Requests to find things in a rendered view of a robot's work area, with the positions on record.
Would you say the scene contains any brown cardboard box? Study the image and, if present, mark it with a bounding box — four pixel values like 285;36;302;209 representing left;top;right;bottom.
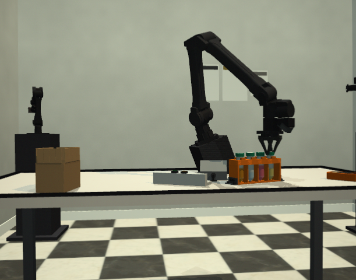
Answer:
36;147;80;193

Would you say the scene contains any orange digital multimeter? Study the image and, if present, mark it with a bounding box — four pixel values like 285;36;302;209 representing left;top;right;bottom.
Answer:
326;171;356;181

